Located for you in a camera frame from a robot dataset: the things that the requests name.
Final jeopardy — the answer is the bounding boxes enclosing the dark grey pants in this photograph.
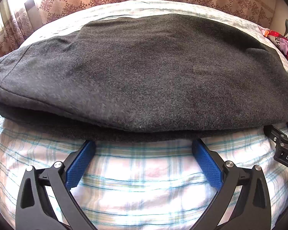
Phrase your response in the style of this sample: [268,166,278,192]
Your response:
[0,14,288,141]

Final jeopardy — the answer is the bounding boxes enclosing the plaid bed sheet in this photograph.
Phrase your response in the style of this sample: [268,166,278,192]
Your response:
[0,0,288,229]

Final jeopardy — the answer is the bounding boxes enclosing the colourful red pillow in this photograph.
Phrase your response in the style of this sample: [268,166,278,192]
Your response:
[260,27,288,60]

